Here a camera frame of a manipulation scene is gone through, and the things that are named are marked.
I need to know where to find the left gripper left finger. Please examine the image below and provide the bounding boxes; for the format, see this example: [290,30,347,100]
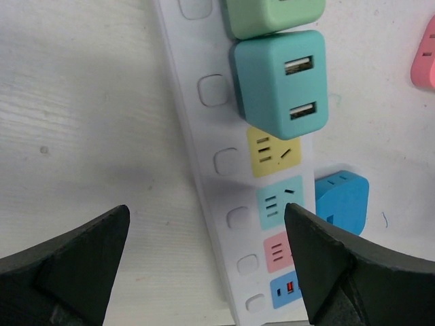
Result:
[1,205,130,325]

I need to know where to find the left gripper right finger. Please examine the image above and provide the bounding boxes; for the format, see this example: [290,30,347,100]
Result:
[284,204,434,325]

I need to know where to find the blue charger plug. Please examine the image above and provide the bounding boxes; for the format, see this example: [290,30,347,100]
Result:
[315,170,370,236]

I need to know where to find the white power strip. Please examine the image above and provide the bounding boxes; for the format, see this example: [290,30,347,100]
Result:
[155,1,315,325]

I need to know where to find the teal charger plug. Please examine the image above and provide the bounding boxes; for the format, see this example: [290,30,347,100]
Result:
[230,30,329,140]

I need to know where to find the pink cube socket adapter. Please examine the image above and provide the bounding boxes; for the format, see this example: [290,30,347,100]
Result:
[411,16,435,90]

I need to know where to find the green charger plug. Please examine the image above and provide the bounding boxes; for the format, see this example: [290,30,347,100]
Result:
[222,0,326,40]

